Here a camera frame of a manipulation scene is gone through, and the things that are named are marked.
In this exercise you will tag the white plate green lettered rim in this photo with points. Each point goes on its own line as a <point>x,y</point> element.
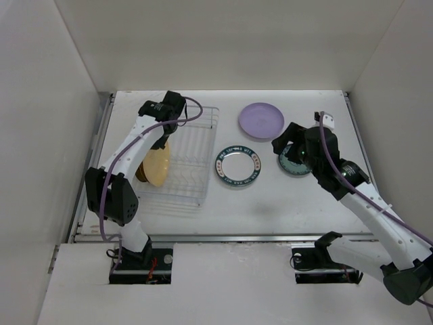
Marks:
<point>237,166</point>

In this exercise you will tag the teal patterned small plate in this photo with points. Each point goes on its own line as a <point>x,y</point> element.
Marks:
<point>291,167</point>

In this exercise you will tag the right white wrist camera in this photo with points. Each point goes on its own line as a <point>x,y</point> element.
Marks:
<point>325,118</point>

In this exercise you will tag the beige tan plate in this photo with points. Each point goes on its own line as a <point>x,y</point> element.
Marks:
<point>156,164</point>

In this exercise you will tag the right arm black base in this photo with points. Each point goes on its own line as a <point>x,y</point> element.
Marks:
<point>304,267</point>

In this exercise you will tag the yellow brown patterned plate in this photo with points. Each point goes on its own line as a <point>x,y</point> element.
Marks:
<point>140,173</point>

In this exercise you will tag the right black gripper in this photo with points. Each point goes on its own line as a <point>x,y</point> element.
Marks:
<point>293,133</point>

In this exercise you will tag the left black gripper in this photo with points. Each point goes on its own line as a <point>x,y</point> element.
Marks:
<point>160,143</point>

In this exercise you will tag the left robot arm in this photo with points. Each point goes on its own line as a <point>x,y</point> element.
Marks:
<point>109,190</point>

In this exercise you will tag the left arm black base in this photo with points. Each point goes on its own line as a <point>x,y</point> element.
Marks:
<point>155,268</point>

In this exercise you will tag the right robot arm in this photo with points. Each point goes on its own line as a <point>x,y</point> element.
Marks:
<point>404,263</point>

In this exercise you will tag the white wire dish rack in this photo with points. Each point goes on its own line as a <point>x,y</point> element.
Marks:
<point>191,148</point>

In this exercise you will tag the lavender purple plate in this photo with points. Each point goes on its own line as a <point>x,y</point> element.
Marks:
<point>261,120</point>

